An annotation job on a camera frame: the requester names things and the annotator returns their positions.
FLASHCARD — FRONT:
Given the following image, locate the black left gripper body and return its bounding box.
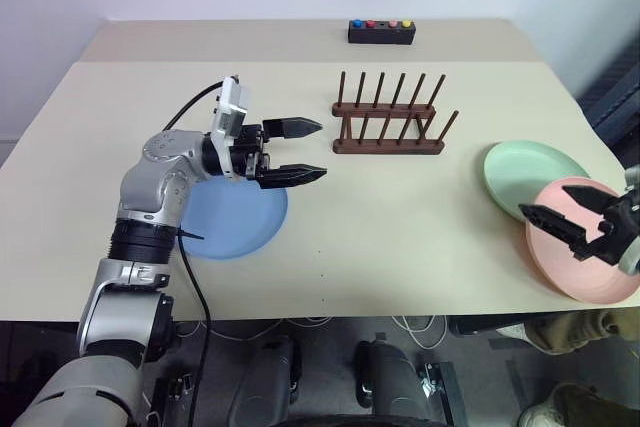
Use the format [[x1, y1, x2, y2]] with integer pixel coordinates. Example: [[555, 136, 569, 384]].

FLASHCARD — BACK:
[[231, 121, 272, 192]]

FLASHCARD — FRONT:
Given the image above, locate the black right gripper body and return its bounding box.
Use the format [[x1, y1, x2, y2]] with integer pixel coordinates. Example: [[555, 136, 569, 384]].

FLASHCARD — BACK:
[[582, 194, 640, 268]]

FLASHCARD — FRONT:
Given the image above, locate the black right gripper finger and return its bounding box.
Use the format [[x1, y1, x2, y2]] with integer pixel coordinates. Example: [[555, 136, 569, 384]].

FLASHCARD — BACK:
[[518, 203, 601, 263], [562, 185, 619, 221]]

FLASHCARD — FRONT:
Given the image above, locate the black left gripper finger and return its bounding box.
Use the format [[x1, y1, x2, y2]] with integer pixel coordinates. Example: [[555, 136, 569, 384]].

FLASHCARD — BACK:
[[262, 116, 324, 141], [257, 164, 329, 192]]

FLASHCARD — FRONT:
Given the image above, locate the brown wooden dish rack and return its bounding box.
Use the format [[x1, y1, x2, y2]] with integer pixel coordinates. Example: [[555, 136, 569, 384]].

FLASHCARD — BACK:
[[330, 70, 461, 157]]

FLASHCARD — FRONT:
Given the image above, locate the pink plate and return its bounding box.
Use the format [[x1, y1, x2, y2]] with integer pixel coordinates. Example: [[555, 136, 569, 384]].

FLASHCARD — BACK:
[[524, 176, 640, 306]]

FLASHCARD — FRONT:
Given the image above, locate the green plate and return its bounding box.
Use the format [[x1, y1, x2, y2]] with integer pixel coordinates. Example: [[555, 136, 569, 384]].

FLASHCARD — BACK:
[[482, 140, 592, 222]]

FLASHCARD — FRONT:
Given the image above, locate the blue plate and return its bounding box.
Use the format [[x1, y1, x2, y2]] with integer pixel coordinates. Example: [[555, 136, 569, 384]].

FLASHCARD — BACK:
[[177, 179, 290, 261]]

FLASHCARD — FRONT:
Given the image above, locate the tan shoe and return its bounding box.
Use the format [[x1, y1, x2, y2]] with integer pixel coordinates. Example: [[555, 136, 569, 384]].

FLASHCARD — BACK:
[[499, 309, 640, 356], [517, 381, 640, 427]]

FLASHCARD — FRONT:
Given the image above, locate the dark ribbed chair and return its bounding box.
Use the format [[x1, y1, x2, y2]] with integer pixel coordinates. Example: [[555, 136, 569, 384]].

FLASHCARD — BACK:
[[574, 39, 640, 136]]

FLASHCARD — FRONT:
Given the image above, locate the black button box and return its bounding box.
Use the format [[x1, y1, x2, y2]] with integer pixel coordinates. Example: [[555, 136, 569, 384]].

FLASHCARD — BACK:
[[347, 19, 416, 47]]

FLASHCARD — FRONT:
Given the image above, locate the dark rounded robot foot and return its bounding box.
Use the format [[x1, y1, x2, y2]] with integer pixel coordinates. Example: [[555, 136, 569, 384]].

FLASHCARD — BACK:
[[353, 339, 437, 424], [219, 334, 304, 427]]

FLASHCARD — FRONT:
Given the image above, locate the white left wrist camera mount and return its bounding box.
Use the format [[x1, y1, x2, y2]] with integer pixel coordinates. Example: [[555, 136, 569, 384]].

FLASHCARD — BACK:
[[207, 75, 251, 181]]

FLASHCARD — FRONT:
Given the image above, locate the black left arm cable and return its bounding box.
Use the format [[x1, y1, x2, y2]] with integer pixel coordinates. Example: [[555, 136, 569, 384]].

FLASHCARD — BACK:
[[162, 77, 241, 427]]

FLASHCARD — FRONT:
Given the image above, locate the white floor cable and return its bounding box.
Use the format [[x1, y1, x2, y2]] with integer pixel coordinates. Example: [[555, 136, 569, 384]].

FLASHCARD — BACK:
[[389, 315, 449, 351]]

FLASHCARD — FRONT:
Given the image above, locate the black metal frame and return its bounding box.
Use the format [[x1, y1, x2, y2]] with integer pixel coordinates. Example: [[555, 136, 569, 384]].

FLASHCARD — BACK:
[[418, 360, 469, 427]]

